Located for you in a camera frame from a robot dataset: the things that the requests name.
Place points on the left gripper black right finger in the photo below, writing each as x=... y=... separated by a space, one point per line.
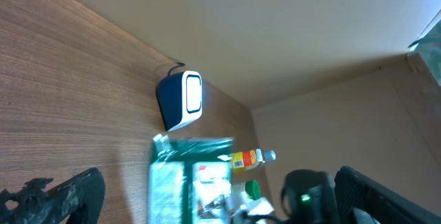
x=355 y=191

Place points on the green lid jar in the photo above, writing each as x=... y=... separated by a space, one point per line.
x=251 y=189

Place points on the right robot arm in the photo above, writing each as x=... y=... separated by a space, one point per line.
x=308 y=197

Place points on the white barcode scanner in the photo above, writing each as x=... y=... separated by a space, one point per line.
x=180 y=98

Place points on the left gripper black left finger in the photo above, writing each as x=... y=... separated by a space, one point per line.
x=78 y=200

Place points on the clear yellow liquid bottle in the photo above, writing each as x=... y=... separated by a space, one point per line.
x=248 y=160

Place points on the green gloves package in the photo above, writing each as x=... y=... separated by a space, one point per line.
x=189 y=180

